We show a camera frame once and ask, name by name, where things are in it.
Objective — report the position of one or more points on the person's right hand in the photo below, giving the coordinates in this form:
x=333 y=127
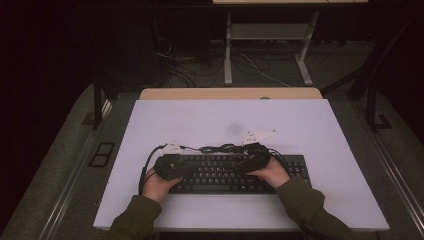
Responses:
x=273 y=175

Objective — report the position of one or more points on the black computer keyboard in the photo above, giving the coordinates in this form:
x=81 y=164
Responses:
x=216 y=173

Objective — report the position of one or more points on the black metal stand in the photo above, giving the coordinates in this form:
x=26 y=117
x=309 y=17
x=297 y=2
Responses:
x=97 y=106
x=372 y=110

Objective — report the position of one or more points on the white metal table stand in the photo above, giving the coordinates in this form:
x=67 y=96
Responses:
x=266 y=31

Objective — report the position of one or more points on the person's left hand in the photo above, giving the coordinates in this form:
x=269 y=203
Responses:
x=158 y=188

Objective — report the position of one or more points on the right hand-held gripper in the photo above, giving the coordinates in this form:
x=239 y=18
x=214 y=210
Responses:
x=256 y=158

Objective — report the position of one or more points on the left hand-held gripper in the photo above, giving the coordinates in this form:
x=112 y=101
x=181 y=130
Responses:
x=170 y=166

